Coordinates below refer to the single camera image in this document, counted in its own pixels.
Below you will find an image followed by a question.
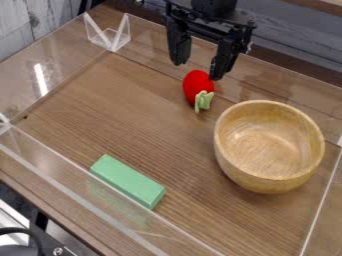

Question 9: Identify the green rectangular block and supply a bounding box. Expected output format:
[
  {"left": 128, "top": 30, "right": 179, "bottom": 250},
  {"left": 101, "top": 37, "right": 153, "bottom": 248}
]
[{"left": 90, "top": 154, "right": 165, "bottom": 210}]

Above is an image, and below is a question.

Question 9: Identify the clear acrylic tray wall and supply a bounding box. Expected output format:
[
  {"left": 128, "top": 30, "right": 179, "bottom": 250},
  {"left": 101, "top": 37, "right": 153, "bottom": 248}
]
[{"left": 0, "top": 120, "right": 223, "bottom": 256}]

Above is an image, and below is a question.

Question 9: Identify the black metal table frame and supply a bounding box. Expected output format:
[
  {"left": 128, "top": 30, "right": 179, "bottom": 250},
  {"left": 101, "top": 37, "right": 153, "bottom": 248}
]
[{"left": 29, "top": 211, "right": 90, "bottom": 256}]

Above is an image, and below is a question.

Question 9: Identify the clear acrylic corner bracket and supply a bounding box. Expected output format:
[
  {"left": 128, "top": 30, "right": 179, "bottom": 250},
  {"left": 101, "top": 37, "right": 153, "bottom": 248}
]
[{"left": 82, "top": 13, "right": 131, "bottom": 52}]

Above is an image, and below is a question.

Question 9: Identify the black cable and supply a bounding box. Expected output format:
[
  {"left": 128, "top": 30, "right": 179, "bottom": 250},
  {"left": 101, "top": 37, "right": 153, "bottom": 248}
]
[{"left": 0, "top": 227, "right": 45, "bottom": 256}]

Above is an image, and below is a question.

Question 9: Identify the red plush strawberry toy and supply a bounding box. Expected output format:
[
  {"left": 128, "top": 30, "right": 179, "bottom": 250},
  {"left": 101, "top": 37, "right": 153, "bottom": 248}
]
[{"left": 181, "top": 70, "right": 215, "bottom": 113}]

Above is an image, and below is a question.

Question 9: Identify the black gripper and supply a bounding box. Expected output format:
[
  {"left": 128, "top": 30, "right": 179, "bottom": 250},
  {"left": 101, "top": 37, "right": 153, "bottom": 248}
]
[{"left": 164, "top": 0, "right": 256, "bottom": 81}]

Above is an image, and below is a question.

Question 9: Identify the light brown wooden bowl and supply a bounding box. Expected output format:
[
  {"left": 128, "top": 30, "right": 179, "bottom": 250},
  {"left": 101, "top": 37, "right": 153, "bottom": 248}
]
[{"left": 213, "top": 100, "right": 324, "bottom": 194}]

